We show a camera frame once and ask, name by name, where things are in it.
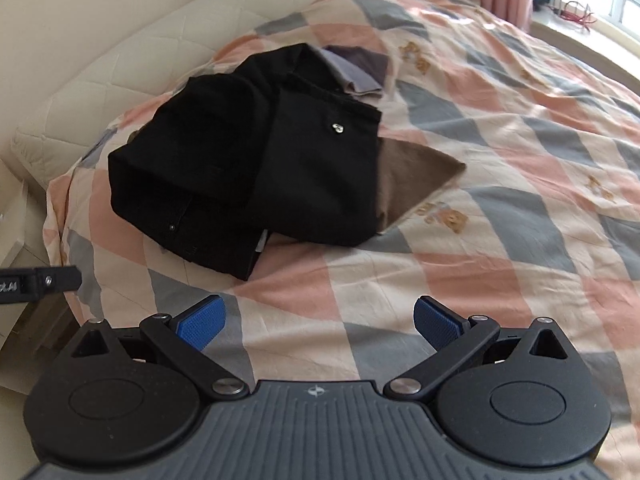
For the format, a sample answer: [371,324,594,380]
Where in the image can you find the white windowsill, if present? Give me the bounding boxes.
[530,7,640,83]

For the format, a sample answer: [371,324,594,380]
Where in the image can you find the brown cloth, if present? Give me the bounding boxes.
[375,137,467,234]

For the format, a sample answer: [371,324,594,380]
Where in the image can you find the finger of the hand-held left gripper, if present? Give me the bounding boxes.
[29,265,83,302]

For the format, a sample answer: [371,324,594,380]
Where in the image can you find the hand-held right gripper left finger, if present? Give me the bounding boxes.
[71,295,251,402]

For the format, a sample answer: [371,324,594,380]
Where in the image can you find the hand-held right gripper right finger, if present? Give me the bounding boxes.
[382,296,571,402]

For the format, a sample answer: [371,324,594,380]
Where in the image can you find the pink grey checkered quilt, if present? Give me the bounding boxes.
[42,0,640,466]

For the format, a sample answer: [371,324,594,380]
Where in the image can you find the black jeans with rivet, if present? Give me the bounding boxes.
[107,44,326,282]

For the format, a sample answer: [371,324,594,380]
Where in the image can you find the black pants with metal button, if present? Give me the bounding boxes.
[249,72,384,248]

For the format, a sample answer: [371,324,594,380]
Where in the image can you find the white quilted mattress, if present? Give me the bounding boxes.
[10,0,326,192]

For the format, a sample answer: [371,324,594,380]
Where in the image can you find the red cables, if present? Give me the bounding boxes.
[549,0,599,26]

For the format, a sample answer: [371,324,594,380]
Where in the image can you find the grey purple garment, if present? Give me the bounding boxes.
[317,45,392,97]

